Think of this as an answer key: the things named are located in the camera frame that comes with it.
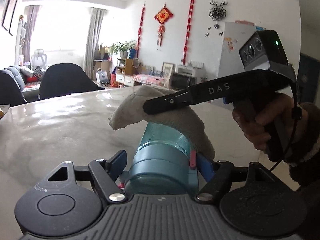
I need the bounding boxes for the black antler wall clock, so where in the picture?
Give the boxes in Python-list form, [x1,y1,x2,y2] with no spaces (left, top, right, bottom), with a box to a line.
[209,0,227,28]

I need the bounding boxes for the red hanging string decoration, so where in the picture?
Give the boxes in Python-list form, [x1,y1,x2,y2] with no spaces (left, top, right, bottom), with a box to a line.
[182,0,196,65]
[137,4,147,57]

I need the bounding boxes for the framed pink wall picture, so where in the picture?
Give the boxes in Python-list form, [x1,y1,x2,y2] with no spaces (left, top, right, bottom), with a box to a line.
[1,0,17,30]

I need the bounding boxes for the dark grey sofa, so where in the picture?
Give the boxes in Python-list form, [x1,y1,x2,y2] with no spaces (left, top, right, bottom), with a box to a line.
[0,65,48,96]

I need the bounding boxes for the grey curtain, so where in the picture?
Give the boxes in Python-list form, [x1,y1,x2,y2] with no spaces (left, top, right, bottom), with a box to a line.
[84,7,109,73]
[25,5,40,63]

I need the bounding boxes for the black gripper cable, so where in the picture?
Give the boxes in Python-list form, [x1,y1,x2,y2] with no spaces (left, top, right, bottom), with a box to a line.
[270,64,302,171]

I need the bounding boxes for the white office chair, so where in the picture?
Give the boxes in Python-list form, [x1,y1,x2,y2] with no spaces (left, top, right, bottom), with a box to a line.
[30,49,48,70]

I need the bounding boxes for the framed pale wall picture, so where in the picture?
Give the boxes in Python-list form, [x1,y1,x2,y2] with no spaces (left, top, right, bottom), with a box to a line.
[9,0,20,37]

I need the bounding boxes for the red knot wall ornament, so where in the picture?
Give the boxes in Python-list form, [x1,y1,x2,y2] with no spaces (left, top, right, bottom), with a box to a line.
[154,4,174,47]

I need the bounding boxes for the white paper bag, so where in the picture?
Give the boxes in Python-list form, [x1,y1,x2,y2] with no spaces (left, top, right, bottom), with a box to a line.
[96,68,108,84]

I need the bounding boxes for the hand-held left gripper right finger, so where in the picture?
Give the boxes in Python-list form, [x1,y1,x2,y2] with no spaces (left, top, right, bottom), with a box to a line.
[194,152,288,204]

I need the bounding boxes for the microwave oven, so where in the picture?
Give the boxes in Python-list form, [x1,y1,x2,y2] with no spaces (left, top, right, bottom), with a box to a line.
[171,71,198,90]

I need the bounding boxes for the white refrigerator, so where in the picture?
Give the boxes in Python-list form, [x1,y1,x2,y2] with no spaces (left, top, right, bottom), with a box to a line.
[217,21,265,81]

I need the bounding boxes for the person's right hand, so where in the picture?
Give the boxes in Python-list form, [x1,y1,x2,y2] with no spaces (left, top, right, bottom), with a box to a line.
[232,92,309,153]

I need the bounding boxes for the grey towel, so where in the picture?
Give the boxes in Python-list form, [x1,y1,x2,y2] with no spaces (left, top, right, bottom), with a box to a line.
[108,85,216,159]

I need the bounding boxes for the green potted plant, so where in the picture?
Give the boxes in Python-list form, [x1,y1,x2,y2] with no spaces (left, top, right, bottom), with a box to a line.
[110,40,137,58]

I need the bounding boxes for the dark blue door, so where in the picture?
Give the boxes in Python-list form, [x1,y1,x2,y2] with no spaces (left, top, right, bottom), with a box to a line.
[297,52,320,105]

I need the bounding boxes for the red patterned cloth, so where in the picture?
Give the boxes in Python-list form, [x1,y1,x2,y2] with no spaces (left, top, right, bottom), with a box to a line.
[134,74,166,86]

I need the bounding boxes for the framed bear picture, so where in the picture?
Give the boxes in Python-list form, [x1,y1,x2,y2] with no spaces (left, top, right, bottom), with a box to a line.
[161,62,175,78]

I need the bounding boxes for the teal plastic water bottle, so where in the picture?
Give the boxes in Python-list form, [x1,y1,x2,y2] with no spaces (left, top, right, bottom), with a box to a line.
[124,121,200,195]

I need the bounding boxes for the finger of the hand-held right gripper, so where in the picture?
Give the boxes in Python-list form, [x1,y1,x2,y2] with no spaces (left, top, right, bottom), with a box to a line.
[143,86,193,116]

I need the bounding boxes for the wooden shelf cabinet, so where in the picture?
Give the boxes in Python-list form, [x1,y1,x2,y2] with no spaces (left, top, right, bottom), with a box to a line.
[116,58,140,75]

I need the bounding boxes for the white drawer cabinet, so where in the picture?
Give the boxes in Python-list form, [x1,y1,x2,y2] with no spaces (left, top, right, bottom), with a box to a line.
[115,74,135,88]

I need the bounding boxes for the person's right forearm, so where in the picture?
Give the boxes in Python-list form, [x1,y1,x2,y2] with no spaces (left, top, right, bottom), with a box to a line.
[287,102,320,188]

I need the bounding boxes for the white toaster oven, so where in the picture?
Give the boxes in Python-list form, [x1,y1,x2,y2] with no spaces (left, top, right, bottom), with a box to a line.
[175,64,205,77]

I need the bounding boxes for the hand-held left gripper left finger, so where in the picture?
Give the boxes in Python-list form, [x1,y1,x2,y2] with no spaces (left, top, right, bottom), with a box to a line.
[37,149,127,205]

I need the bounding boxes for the white plate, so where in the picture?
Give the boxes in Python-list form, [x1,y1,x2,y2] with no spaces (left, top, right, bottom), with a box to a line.
[0,104,10,120]

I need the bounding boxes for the black dining chair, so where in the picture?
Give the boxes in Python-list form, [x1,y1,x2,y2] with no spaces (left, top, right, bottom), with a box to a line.
[39,64,105,100]
[0,70,27,104]

